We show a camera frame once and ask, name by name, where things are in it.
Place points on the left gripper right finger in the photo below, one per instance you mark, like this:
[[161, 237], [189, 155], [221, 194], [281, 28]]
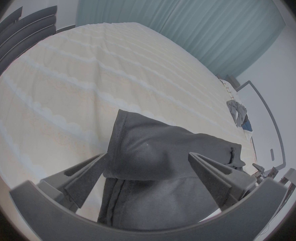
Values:
[[210, 179]]

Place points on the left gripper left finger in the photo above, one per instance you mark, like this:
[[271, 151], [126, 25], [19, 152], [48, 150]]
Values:
[[84, 183]]

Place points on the shiny black garment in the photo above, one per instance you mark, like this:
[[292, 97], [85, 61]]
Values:
[[245, 121]]

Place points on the white printed pillow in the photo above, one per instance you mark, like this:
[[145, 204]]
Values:
[[228, 89]]

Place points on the dark blue garment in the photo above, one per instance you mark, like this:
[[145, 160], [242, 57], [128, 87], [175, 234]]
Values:
[[248, 128]]

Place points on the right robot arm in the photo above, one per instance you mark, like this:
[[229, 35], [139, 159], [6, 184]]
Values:
[[292, 176]]

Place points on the bed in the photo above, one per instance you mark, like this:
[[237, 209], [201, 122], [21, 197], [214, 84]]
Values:
[[62, 84]]

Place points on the grey bedside table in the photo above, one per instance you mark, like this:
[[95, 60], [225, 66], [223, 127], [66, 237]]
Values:
[[234, 81]]

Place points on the black T-shirt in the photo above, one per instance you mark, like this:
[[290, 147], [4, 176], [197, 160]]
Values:
[[143, 154]]

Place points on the grey garment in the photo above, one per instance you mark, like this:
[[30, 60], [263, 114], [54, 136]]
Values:
[[237, 110]]

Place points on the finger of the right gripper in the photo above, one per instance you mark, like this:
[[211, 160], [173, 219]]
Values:
[[259, 167], [274, 172]]

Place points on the blue-green curtain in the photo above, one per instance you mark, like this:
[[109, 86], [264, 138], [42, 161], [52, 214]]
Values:
[[125, 4], [225, 29]]

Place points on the black chest of drawers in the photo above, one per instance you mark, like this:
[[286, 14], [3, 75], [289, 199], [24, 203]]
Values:
[[20, 34]]

